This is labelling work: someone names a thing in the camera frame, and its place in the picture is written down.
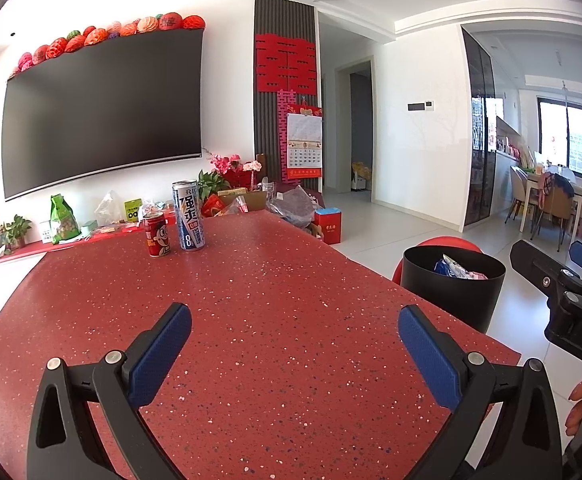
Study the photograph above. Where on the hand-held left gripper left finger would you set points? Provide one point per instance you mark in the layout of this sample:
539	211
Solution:
158	355

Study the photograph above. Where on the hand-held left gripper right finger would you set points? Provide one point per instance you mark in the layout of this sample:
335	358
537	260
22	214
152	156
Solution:
431	357

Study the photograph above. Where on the black trash bin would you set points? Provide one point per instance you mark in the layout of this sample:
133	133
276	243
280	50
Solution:
446	305

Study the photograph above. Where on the pink wrapper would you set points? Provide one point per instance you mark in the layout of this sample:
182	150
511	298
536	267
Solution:
477	275

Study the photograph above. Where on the blue white snack wrapper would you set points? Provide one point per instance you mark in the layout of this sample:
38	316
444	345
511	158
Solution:
451	267

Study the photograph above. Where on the white dining table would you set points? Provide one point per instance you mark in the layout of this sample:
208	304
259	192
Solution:
523	210

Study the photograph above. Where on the brown dining chair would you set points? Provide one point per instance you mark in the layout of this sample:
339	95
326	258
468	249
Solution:
558	205

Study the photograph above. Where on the red plaid cloth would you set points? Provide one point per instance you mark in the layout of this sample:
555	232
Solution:
546	190

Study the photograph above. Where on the dark blue jacket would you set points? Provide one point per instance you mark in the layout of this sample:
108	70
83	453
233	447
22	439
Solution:
565	184

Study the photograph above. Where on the red plastic stool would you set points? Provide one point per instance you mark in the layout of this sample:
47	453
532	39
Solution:
451	241

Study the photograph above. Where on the red drink can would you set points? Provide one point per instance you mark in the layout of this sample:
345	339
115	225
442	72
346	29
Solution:
155	237

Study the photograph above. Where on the dark framed window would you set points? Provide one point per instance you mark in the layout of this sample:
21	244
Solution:
581	140

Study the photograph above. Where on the row of colourful packages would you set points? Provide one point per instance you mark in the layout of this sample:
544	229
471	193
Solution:
513	147

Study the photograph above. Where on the dark glass cabinet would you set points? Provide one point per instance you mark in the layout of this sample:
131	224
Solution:
478	160

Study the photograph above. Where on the tall blue white drink can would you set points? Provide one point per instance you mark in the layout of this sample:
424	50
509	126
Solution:
188	220

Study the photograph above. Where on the green white small box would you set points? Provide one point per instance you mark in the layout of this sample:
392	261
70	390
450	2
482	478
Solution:
133	211

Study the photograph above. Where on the clear plastic bag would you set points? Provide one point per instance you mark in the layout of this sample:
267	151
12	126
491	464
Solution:
108	210

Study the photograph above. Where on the red gift packet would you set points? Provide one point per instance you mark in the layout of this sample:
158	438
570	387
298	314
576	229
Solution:
213	206

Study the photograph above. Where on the green nut snack bag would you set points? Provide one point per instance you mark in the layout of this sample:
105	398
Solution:
65	220

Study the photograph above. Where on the small red box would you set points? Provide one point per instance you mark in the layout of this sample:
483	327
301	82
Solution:
328	227

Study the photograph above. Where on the cardboard fruit box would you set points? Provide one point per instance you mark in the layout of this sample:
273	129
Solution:
316	231

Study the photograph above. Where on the leafy green potted plant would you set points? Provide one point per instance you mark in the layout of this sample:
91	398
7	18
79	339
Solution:
211	182

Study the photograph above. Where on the brown cardboard box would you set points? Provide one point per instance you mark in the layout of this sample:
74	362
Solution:
256	200

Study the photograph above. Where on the small potted plant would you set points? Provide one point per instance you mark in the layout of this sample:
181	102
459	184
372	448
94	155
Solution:
16	227

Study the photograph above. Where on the red gift box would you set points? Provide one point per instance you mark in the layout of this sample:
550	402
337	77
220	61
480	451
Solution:
243	180

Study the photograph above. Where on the grey plastic bag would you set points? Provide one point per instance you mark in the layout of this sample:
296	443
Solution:
296	207

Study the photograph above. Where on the pink artificial flowers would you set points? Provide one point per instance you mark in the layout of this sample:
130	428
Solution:
223	162

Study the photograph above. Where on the large black television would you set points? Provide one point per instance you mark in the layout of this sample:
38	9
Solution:
101	115

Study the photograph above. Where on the red paper cut hanging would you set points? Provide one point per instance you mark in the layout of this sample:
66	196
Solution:
282	125

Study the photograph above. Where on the row of red paper lanterns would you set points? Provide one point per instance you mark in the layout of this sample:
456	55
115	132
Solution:
146	24

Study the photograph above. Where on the wall intercom panel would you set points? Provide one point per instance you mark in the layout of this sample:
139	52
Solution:
421	107

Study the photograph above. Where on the dark slatted wall panel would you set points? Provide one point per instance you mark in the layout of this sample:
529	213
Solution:
266	125

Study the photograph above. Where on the wall calendar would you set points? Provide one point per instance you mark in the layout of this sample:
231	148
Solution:
303	127

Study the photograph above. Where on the red double happiness wall decoration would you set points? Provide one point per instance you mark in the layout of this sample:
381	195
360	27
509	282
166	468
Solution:
263	60

